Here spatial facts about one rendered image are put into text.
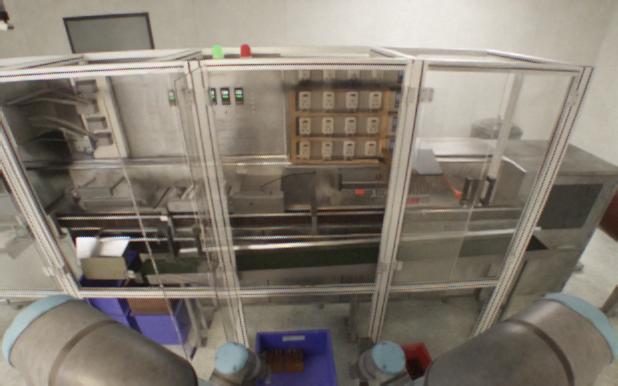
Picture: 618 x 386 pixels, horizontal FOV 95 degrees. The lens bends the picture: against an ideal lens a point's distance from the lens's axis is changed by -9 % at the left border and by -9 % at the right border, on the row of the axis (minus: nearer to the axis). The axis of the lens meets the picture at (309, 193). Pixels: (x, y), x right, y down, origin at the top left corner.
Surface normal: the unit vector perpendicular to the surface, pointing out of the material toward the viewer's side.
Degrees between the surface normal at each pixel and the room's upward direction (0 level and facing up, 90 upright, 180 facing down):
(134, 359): 37
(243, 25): 90
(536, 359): 24
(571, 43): 90
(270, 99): 90
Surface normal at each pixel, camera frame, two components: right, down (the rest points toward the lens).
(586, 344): 0.24, -0.46
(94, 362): 0.30, -0.63
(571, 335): 0.11, -0.73
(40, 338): -0.15, -0.63
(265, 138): 0.04, 0.48
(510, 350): -0.46, -0.74
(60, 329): -0.04, -0.83
